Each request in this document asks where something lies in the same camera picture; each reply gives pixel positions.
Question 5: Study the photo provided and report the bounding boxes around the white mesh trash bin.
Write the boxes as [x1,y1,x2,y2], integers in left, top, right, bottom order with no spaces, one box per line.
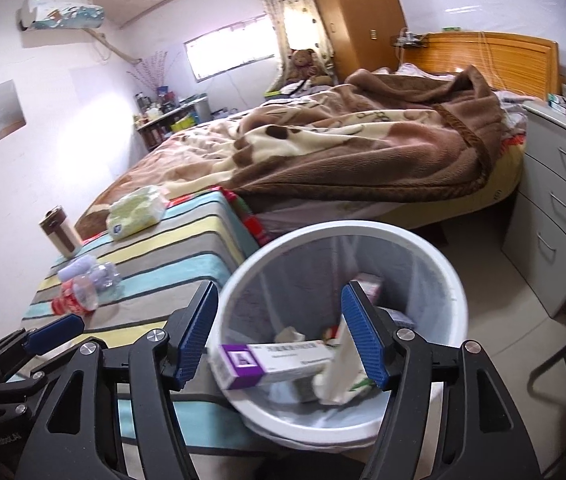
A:
[206,219,470,453]

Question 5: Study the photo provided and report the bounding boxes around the wooden bed headboard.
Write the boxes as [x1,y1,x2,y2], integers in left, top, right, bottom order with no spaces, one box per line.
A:
[402,32,561,100]

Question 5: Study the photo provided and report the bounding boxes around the brown teddy bear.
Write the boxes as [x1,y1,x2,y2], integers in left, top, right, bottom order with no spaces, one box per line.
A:
[285,49,333,87]

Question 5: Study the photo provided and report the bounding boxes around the green tissue pack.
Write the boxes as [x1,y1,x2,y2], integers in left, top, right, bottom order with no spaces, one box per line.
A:
[106,185,169,240]

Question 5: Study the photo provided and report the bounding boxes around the clear bottle red cap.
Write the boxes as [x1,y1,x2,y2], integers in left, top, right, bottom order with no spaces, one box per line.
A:
[51,262,121,316]

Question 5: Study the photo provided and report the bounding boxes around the brown beige blanket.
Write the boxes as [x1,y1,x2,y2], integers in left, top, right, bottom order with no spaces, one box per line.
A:
[76,67,507,238]

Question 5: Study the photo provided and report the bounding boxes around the white air conditioner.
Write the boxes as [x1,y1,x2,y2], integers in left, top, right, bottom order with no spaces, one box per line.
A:
[17,0,105,30]

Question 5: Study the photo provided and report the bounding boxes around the grey drawer nightstand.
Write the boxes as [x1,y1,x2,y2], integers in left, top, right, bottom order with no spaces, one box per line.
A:
[502,102,566,318]

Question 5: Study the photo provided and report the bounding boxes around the beige brown travel mug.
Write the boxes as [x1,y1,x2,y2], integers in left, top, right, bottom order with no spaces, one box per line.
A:
[40,206,82,259]

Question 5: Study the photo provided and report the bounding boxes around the white purple medicine box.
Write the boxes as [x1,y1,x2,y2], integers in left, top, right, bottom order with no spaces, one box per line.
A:
[208,340,333,390]

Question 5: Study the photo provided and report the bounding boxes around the cluttered wall shelf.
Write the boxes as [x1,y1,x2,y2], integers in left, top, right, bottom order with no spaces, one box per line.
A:
[134,93,213,152]

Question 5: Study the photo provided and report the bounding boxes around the patterned window curtain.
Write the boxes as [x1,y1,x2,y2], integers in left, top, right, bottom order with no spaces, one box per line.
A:
[262,0,334,90]

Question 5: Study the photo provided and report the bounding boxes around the striped colourful table cloth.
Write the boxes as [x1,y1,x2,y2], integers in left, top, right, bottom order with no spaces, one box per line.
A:
[7,188,284,456]

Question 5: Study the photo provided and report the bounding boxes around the orange wooden wardrobe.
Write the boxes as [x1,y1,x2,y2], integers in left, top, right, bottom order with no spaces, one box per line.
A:
[315,0,405,81]

